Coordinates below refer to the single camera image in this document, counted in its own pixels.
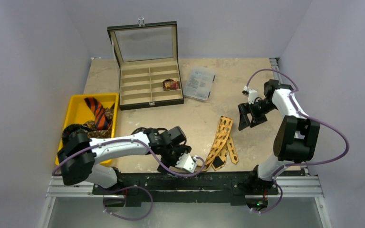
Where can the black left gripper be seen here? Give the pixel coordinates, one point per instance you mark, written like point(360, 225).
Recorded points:
point(180, 149)

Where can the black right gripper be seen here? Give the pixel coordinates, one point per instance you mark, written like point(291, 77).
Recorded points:
point(254, 114)

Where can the cream insect print tie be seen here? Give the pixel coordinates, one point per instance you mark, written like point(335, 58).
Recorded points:
point(223, 146)

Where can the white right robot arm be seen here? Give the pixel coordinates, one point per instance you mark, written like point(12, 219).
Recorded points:
point(296, 138)

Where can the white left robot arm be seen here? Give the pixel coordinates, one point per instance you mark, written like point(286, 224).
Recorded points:
point(80, 159)

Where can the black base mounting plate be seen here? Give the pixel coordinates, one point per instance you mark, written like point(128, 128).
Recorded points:
point(237, 188)

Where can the clear plastic organiser box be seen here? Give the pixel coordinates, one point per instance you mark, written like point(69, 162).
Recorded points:
point(199, 84)

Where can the rolled colourful tie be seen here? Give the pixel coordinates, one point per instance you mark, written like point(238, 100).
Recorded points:
point(170, 84)

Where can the orange navy striped tie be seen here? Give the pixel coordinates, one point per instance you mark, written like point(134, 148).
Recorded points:
point(102, 116)

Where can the black compartment tie box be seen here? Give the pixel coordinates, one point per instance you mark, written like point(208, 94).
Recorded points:
point(146, 54)

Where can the dark patterned tie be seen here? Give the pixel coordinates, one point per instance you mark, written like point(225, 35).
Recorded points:
point(72, 130)

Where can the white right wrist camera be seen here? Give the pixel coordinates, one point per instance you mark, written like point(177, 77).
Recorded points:
point(251, 94)

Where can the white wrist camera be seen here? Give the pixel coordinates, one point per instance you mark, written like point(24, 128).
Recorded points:
point(251, 94)
point(186, 163)

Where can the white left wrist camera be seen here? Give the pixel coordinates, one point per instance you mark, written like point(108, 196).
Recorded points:
point(186, 163)

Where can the aluminium frame rail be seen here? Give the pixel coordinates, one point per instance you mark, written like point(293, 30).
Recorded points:
point(291, 184)

